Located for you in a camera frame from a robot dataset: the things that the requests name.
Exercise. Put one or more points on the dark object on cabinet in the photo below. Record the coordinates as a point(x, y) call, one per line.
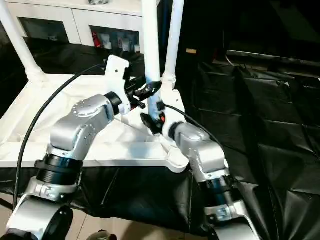
point(99, 1)

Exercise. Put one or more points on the white cabinet with glass doors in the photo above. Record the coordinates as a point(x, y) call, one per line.
point(65, 17)

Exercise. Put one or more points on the grey left robot foot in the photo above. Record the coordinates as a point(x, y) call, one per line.
point(102, 235)

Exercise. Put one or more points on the white plastic table top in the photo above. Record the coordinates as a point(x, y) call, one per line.
point(30, 125)

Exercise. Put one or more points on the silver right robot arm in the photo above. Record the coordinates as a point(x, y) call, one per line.
point(205, 155)

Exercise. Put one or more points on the small tan label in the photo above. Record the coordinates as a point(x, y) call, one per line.
point(191, 51)

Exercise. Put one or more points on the large black screen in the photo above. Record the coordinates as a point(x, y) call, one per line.
point(260, 25)

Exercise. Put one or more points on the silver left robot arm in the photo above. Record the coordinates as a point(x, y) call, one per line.
point(75, 135)

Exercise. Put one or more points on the white plastic table leg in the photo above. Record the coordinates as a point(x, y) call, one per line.
point(174, 40)
point(20, 40)
point(151, 40)

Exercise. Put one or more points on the black plastic mat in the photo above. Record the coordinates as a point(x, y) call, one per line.
point(270, 125)

